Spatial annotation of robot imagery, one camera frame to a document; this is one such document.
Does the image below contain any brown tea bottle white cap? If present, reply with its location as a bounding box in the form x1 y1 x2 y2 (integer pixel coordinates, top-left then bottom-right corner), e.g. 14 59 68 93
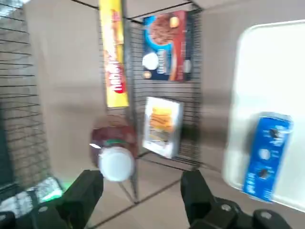
89 124 139 182

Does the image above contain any black wire shelf rack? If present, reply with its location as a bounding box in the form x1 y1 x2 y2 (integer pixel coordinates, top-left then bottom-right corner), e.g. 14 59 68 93
0 0 203 204

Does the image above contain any yellow biscuit box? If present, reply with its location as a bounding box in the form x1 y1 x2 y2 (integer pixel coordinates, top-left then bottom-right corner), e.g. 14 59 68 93
99 0 130 108

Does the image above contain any blue Oreo cookie box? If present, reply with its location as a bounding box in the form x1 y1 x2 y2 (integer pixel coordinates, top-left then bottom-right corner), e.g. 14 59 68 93
242 112 294 203

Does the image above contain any white orange cracker box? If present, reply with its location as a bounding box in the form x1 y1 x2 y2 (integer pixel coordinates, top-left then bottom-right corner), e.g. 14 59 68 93
142 96 184 160

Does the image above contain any cream plastic tray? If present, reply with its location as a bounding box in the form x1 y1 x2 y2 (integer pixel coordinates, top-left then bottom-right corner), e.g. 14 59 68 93
223 20 305 210

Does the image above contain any dark blue chocolate cookie box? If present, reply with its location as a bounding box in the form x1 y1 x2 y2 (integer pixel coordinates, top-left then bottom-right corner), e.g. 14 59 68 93
142 10 193 82

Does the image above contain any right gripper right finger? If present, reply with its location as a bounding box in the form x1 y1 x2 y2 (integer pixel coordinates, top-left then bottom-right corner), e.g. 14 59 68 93
180 170 284 229

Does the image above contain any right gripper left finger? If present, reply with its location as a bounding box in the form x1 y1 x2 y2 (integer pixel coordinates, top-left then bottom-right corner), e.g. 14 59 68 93
30 169 105 229

